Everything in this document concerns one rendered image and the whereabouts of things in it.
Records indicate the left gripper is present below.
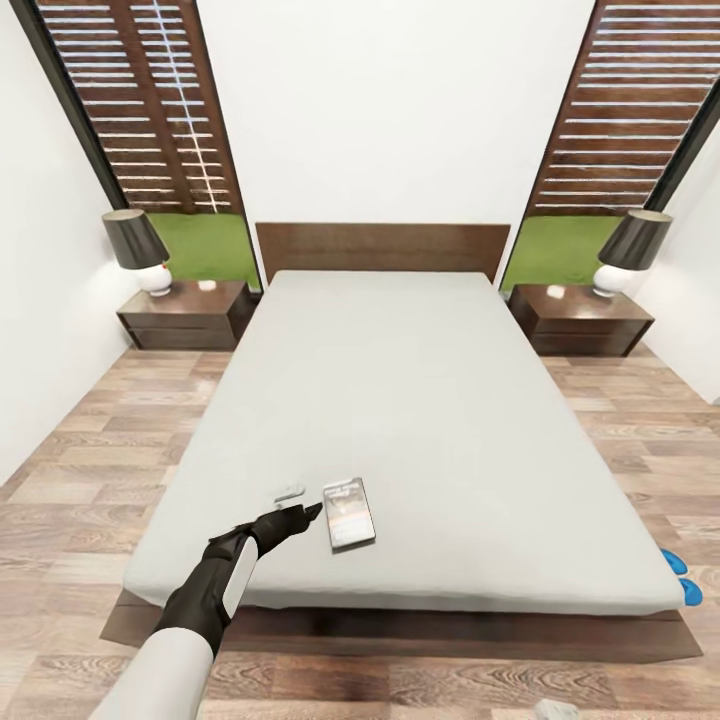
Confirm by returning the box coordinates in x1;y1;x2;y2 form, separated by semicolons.
257;502;322;548

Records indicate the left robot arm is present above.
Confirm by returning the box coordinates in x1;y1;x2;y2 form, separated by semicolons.
87;483;322;720

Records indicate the hardback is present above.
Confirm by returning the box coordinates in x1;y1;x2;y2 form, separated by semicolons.
323;478;376;550

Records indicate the sandal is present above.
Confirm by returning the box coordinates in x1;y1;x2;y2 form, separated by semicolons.
661;550;688;575
679;578;703;606

